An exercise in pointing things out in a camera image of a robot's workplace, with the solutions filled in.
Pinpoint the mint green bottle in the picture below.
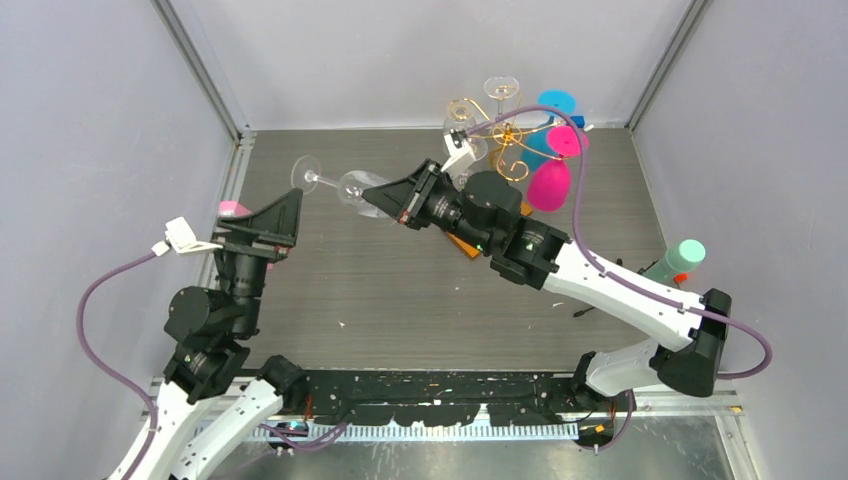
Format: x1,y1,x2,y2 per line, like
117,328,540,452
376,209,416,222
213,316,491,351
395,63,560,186
640,239,707,286

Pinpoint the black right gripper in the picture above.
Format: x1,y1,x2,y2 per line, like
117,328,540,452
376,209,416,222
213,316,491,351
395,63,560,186
363,160,493,255

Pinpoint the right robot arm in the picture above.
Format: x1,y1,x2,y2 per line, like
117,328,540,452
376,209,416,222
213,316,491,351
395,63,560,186
362,160,731,411

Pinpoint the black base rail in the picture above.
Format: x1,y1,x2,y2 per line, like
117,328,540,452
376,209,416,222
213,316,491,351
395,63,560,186
261,354,637,429

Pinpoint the orange wooden rack base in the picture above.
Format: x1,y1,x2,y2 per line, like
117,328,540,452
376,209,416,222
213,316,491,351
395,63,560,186
446,202,534,260

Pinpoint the pink wine glass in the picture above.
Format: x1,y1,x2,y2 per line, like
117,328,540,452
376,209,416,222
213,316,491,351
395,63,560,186
525,125,589,212

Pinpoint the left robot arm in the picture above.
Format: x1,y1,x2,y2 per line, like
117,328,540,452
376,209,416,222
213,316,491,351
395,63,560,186
111,188,307,479

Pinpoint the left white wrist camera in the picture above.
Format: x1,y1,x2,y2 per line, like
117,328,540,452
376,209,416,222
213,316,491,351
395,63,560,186
151,217,223,257

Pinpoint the pink wedge stand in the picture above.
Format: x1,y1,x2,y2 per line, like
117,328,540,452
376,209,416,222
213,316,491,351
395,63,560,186
216,200,278,251

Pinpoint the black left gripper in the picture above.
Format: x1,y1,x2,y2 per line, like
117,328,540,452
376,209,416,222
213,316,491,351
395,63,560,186
213,186,305,332

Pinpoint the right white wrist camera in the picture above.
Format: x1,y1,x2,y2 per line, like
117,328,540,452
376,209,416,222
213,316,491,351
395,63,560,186
441,129,477,178

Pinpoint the gold wire wine glass rack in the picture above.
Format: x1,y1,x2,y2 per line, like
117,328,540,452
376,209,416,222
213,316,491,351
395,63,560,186
462,98,566,182

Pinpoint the blue wine glass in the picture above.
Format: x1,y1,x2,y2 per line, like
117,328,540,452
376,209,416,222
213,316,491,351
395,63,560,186
520,90,577,172

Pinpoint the clear wine glass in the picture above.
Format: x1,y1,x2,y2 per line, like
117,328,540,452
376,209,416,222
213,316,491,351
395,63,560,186
461,134,489,161
290,155,388,219

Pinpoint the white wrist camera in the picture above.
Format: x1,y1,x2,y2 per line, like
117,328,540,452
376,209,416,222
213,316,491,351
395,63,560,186
151,217,223,257
441,129,477,178

